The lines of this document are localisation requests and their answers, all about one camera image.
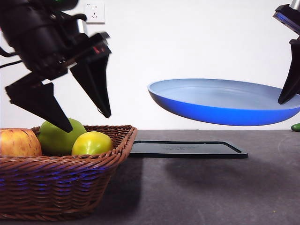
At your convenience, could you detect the yellow lemon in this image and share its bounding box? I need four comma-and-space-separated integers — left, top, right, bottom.
71, 131, 113, 156

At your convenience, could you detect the blue round plate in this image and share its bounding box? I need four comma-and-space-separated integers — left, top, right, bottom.
147, 78, 300, 127

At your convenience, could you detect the brown wicker basket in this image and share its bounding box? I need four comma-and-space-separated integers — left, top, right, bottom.
0, 125, 138, 215

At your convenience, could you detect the green apple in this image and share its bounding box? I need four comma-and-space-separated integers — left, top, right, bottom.
37, 118, 88, 157

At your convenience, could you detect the red yellow apple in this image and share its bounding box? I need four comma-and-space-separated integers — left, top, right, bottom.
0, 127, 43, 158

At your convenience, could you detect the dark green rectangular tray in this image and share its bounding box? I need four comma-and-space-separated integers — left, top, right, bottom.
128, 140, 248, 159

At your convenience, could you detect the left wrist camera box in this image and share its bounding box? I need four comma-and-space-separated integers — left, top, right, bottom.
76, 18, 111, 62

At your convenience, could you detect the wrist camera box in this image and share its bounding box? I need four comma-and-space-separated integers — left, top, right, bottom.
272, 3, 300, 36
76, 18, 111, 62

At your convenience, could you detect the black cable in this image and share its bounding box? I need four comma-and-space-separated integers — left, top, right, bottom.
0, 60, 24, 69
0, 48, 18, 58

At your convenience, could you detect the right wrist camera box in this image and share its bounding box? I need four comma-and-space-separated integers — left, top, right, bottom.
272, 3, 300, 36

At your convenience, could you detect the white wall socket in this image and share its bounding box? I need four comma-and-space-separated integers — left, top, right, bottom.
84, 1, 105, 24

